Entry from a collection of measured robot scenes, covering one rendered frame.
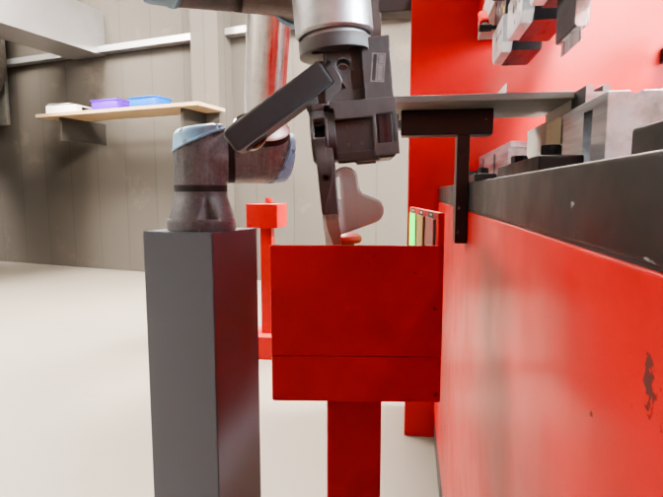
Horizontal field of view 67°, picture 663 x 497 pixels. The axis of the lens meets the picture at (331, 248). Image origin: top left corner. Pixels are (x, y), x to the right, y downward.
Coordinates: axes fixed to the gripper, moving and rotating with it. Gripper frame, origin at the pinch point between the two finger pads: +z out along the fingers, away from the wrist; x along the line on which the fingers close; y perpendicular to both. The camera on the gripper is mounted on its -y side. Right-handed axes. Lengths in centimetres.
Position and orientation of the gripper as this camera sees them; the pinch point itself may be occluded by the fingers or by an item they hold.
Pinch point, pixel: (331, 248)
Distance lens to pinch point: 50.5
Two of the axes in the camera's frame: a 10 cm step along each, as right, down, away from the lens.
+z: 0.9, 9.9, 1.1
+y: 10.0, -0.8, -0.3
